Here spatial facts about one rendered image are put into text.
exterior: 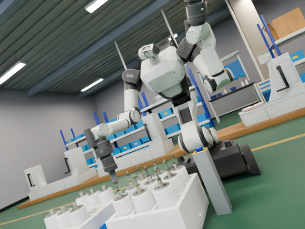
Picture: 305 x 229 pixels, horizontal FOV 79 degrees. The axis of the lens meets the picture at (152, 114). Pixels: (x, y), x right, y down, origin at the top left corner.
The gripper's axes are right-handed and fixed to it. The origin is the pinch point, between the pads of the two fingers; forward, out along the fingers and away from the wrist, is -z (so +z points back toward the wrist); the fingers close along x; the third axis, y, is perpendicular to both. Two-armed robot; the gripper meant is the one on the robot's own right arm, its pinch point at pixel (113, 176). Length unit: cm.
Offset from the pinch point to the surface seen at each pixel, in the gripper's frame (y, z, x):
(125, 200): -0.8, -12.4, -4.7
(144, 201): -6.5, -14.1, -13.7
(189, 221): -18.4, -26.5, -25.5
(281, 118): -222, -31, 50
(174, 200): -16.3, -17.2, -22.7
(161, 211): -9.4, -18.0, -22.7
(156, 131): -119, 12, 183
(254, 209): -47, -36, -31
